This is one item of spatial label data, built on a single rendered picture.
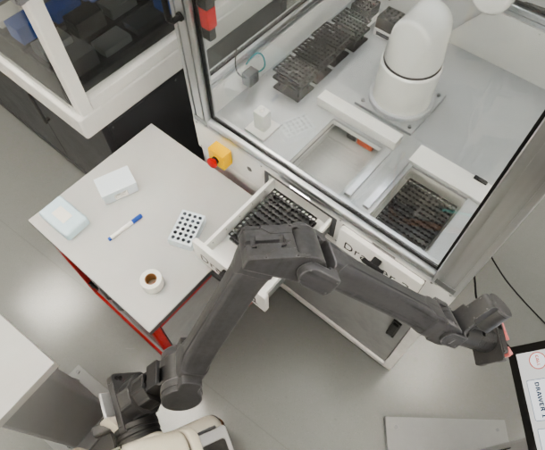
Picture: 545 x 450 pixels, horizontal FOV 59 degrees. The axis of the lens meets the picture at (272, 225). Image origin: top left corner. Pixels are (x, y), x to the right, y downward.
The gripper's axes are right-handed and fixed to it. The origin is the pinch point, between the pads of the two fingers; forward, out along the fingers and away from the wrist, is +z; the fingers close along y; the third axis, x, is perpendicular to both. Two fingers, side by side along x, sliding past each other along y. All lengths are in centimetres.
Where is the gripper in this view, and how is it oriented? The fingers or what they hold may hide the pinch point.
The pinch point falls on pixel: (506, 346)
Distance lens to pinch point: 124.9
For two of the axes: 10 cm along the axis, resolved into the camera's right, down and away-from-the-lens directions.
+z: 7.8, 3.1, 5.4
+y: 0.0, -8.7, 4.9
